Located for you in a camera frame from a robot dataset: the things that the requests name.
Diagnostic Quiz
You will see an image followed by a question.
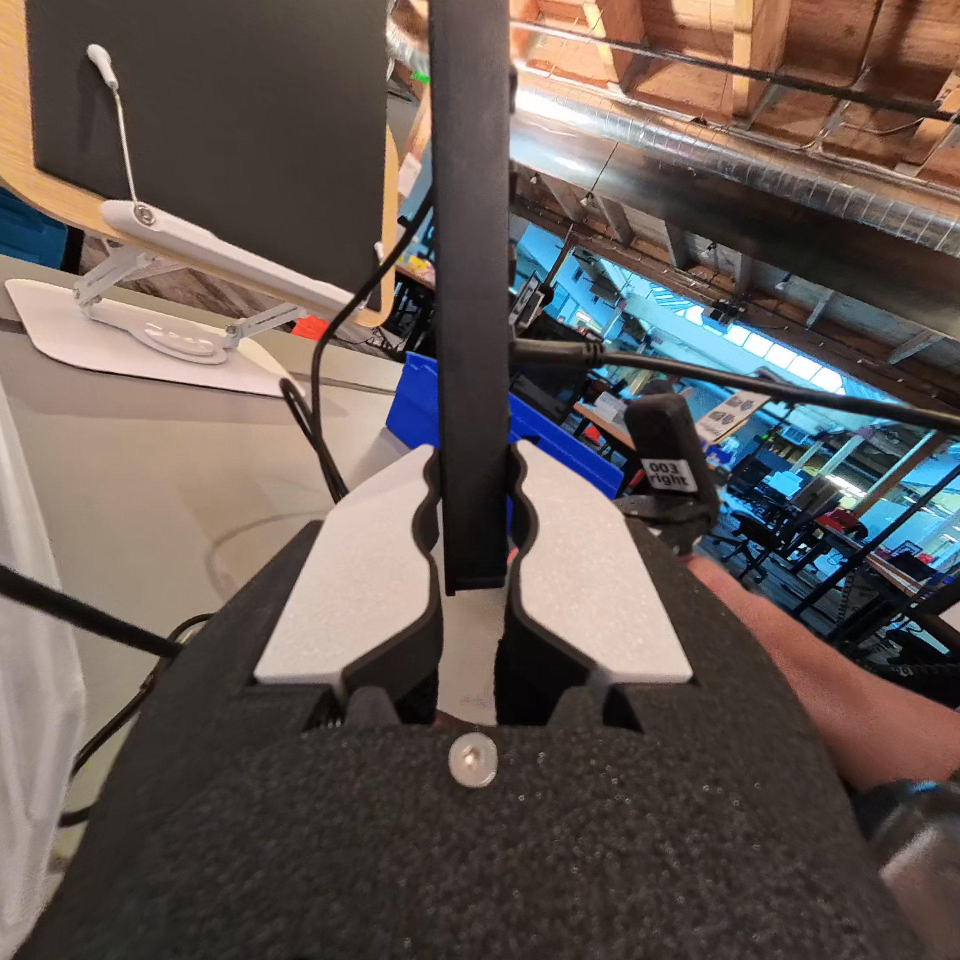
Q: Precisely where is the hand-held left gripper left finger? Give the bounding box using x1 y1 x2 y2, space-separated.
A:
253 444 445 725

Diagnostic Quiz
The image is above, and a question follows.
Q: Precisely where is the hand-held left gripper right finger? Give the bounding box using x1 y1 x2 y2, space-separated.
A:
495 441 694 726

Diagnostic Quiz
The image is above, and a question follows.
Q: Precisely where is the black USB cable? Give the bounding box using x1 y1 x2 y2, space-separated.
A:
0 564 186 660

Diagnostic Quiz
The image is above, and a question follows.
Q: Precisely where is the clear plastic bin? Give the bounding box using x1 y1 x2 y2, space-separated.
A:
0 390 89 942

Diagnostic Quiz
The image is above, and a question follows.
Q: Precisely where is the person's right forearm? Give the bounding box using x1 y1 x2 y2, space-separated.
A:
686 555 960 790

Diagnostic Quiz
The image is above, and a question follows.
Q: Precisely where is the grey desk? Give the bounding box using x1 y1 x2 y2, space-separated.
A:
0 253 451 864

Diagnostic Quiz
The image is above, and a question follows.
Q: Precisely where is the printed instruction sheet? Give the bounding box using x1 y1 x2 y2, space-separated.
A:
693 390 771 445

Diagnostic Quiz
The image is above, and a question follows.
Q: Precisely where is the wooden background table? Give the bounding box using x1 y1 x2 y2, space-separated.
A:
572 401 640 453

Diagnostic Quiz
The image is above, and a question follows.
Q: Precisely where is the black office chair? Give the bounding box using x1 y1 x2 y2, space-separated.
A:
718 510 790 585

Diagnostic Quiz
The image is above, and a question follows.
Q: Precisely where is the white folding stand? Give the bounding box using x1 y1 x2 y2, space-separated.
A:
4 43 385 399

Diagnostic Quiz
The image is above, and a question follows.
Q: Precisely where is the thin black hub cable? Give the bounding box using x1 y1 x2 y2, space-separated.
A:
279 187 438 505

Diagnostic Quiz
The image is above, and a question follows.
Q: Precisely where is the silver ventilation duct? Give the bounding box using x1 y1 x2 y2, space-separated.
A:
386 15 960 258

